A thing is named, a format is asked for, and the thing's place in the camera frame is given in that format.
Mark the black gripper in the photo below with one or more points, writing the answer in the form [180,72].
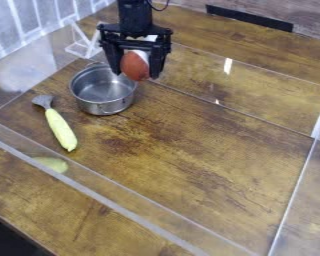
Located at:
[134,33]

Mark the red and white toy mushroom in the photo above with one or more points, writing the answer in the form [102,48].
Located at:
[134,64]

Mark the silver metal pot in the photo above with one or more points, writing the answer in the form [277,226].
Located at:
[101,92]

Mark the yellow toy corn cob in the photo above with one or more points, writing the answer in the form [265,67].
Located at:
[58,125]

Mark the black strip on table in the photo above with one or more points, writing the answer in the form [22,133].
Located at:
[249,18]

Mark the clear acrylic front barrier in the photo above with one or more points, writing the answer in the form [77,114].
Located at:
[158,219]

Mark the clear acrylic barrier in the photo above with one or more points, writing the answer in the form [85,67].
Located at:
[158,219]
[297,236]

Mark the clear acrylic right barrier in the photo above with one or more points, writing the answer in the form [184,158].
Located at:
[297,236]

